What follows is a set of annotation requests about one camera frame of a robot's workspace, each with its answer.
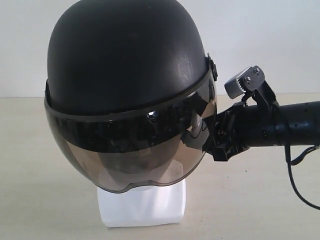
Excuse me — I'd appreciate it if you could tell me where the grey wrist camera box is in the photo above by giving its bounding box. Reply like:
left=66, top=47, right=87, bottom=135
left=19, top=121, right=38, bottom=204
left=224, top=65, right=266, bottom=99

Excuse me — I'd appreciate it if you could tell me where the white mannequin head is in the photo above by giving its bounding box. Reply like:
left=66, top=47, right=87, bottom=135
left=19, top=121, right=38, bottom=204
left=97, top=180, right=187, bottom=228

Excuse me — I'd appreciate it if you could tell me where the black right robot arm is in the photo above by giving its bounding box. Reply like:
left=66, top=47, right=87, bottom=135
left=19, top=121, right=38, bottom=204
left=203, top=101, right=320, bottom=162

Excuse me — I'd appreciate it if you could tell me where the black helmet with tinted visor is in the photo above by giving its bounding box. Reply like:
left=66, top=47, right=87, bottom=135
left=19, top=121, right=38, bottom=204
left=44, top=0, right=217, bottom=194

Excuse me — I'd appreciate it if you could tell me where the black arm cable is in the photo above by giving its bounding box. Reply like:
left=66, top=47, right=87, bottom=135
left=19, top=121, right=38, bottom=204
left=269, top=99, right=320, bottom=210

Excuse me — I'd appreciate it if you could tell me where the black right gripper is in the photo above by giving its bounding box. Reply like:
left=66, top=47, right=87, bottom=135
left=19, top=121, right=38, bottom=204
left=202, top=102, right=268, bottom=162

